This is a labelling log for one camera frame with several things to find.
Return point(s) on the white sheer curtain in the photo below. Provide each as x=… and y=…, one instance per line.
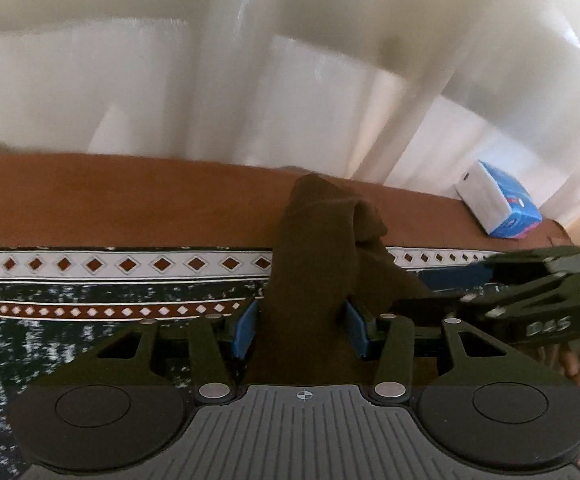
x=220, y=60

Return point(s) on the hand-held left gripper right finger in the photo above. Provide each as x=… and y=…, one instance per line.
x=357, y=332

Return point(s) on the blue white tissue pack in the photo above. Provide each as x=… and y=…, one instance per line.
x=490, y=200

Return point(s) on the dark brown pants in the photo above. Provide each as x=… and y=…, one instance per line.
x=315, y=260

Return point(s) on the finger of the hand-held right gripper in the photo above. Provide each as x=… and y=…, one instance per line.
x=520, y=295
x=460, y=276

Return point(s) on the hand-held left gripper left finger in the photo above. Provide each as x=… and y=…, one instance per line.
x=245, y=331

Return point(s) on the navy patterned mat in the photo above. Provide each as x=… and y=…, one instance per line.
x=95, y=265

